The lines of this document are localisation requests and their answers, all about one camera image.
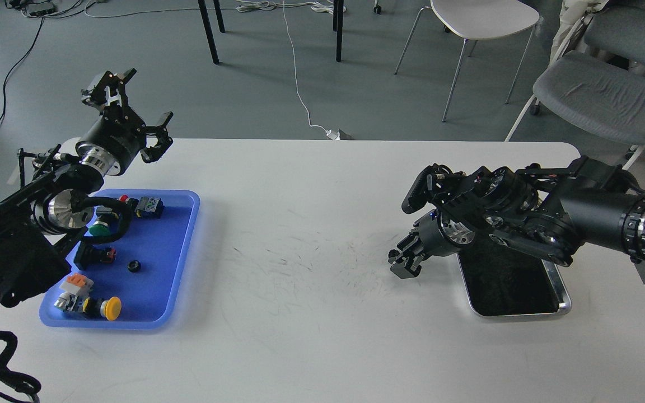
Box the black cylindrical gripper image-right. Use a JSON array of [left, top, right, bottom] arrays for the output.
[[387, 210, 475, 279]]

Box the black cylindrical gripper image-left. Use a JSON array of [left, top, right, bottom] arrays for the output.
[[75, 68, 174, 176]]

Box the small black gear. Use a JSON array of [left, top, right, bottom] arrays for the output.
[[127, 260, 142, 273]]

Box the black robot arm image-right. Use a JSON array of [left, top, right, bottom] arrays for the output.
[[387, 156, 645, 279]]

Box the silver metal tray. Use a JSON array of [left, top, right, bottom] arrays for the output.
[[457, 246, 572, 320]]

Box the blue plastic tray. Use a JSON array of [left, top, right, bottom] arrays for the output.
[[39, 188, 200, 330]]

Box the grey green contact block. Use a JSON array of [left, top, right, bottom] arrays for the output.
[[134, 196, 165, 219]]

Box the white power adapter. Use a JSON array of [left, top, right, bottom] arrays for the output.
[[326, 129, 353, 140]]

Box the black table leg left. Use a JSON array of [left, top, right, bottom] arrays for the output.
[[197, 0, 226, 65]]

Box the black table leg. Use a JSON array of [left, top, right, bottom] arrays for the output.
[[197, 0, 226, 65], [333, 0, 345, 62]]

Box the black power strip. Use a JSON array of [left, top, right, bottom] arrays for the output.
[[23, 1, 57, 17]]

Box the orange white contact block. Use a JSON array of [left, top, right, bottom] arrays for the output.
[[59, 272, 94, 300]]

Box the white chair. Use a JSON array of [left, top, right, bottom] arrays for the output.
[[394, 1, 540, 122]]

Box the black table leg right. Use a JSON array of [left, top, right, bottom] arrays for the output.
[[333, 0, 345, 62]]

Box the grey padded chair near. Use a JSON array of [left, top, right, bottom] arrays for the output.
[[505, 51, 645, 170]]

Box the grey padded chair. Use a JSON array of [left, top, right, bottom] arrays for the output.
[[583, 4, 645, 65], [505, 51, 645, 170]]

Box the grey padded chair far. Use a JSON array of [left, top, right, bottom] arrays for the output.
[[583, 4, 645, 65]]

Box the green push button switch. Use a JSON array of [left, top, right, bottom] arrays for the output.
[[88, 205, 120, 237]]

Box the yellow push button switch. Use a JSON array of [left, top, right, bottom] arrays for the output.
[[54, 295, 122, 321]]

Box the white floor cable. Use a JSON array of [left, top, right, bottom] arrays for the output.
[[85, 0, 348, 135]]

